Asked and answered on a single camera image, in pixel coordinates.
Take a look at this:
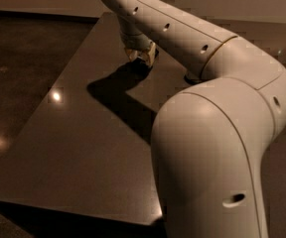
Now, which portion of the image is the black rxbar chocolate bar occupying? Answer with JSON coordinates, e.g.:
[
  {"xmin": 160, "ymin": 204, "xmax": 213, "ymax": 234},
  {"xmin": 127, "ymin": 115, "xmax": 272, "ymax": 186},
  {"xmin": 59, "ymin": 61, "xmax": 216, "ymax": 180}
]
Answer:
[{"xmin": 129, "ymin": 58, "xmax": 151, "ymax": 71}]

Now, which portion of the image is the green white soda can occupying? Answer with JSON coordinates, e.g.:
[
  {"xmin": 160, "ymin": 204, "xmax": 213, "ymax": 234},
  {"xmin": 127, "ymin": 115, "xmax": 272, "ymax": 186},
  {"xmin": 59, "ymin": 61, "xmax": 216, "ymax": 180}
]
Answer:
[{"xmin": 184, "ymin": 70, "xmax": 203, "ymax": 85}]

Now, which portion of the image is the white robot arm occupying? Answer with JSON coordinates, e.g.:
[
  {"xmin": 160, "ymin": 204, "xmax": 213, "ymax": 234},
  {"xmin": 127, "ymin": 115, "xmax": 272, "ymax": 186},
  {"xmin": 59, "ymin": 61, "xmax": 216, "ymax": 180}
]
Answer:
[{"xmin": 101, "ymin": 0, "xmax": 286, "ymax": 238}]

